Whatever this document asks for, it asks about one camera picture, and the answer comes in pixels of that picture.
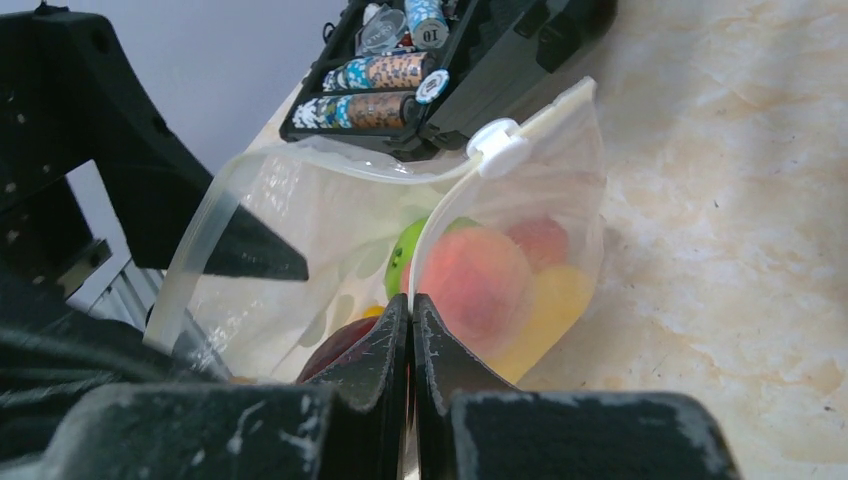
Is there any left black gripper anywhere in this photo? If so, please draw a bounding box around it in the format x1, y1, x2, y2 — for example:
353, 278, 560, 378
0, 9, 311, 465

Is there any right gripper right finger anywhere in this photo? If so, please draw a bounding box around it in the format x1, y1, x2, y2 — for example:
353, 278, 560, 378
411, 294, 741, 479

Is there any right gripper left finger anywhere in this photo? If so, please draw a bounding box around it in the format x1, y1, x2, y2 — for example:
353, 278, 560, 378
21, 302, 406, 479

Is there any dark purple fruit toy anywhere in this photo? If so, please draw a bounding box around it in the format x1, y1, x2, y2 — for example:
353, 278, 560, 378
294, 316, 399, 386

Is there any peach toy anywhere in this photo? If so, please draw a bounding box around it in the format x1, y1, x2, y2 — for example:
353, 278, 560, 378
417, 236, 533, 359

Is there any green apple toy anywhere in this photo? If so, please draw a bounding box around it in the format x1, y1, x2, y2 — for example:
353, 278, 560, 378
384, 217, 494, 313

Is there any yellow banana toy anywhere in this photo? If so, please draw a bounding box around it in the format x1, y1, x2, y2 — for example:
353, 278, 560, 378
485, 265, 595, 383

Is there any clear dotted zip bag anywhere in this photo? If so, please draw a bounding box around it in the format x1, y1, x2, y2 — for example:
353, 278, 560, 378
144, 77, 606, 382

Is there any orange mango toy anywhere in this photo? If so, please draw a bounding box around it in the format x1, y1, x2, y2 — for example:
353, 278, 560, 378
505, 217, 570, 272

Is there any black open case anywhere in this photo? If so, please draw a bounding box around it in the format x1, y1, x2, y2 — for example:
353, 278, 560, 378
279, 1, 618, 162

